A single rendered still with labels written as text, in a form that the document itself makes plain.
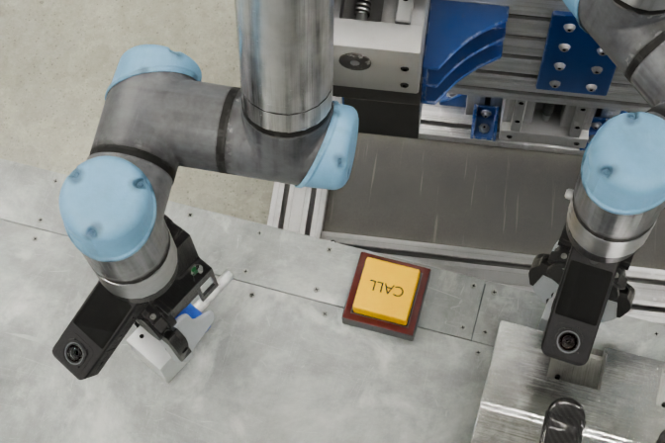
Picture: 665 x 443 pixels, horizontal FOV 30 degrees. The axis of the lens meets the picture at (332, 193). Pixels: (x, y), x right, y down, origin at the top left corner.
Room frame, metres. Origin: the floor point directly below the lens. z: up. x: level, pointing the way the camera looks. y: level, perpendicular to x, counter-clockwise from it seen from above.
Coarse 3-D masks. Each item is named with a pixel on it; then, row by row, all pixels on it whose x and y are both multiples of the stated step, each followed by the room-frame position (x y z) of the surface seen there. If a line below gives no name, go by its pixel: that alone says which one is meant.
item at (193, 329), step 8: (208, 312) 0.40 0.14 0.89; (176, 320) 0.39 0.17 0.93; (184, 320) 0.39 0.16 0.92; (192, 320) 0.39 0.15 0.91; (200, 320) 0.39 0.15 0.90; (208, 320) 0.40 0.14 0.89; (184, 328) 0.38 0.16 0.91; (192, 328) 0.39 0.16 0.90; (200, 328) 0.39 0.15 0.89; (192, 336) 0.38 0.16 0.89; (200, 336) 0.38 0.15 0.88; (192, 344) 0.38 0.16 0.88; (168, 352) 0.37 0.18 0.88; (192, 352) 0.37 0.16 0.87; (176, 360) 0.36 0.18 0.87; (184, 360) 0.36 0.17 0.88
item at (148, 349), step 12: (228, 276) 0.46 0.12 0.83; (216, 288) 0.45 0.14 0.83; (180, 312) 0.42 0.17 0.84; (192, 312) 0.42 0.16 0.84; (132, 336) 0.40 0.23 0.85; (144, 336) 0.40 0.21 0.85; (132, 348) 0.39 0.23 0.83; (144, 348) 0.38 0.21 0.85; (156, 348) 0.38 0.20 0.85; (144, 360) 0.38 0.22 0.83; (156, 360) 0.37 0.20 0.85; (168, 360) 0.37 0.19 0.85; (156, 372) 0.37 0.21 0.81; (168, 372) 0.36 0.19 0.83
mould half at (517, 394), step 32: (512, 352) 0.33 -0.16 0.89; (608, 352) 0.32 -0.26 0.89; (512, 384) 0.30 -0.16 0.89; (544, 384) 0.29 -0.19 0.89; (608, 384) 0.29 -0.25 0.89; (640, 384) 0.28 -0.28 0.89; (480, 416) 0.27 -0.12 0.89; (512, 416) 0.26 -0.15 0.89; (544, 416) 0.26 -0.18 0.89; (608, 416) 0.25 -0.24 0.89; (640, 416) 0.25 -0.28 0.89
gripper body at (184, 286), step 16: (176, 224) 0.44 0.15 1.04; (176, 240) 0.42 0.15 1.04; (192, 256) 0.42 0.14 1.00; (176, 272) 0.40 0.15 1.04; (192, 272) 0.42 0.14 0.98; (208, 272) 0.41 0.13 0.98; (176, 288) 0.40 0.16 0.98; (192, 288) 0.40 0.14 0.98; (208, 288) 0.41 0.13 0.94; (160, 304) 0.39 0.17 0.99; (176, 304) 0.38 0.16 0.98; (144, 320) 0.37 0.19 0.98; (160, 320) 0.37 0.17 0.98; (160, 336) 0.36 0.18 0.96
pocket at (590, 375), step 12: (552, 360) 0.32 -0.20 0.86; (588, 360) 0.32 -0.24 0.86; (600, 360) 0.32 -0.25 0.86; (552, 372) 0.31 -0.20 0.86; (564, 372) 0.31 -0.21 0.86; (576, 372) 0.31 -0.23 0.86; (588, 372) 0.31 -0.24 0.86; (600, 372) 0.30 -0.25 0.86; (576, 384) 0.30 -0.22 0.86; (588, 384) 0.29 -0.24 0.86; (600, 384) 0.29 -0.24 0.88
